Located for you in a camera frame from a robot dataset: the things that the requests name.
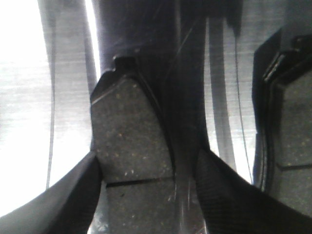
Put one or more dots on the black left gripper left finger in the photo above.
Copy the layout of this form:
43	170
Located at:
67	207

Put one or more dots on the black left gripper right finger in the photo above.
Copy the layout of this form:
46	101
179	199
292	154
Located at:
230	205

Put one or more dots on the dark brake pad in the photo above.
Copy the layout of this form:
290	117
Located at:
282	93
147	168

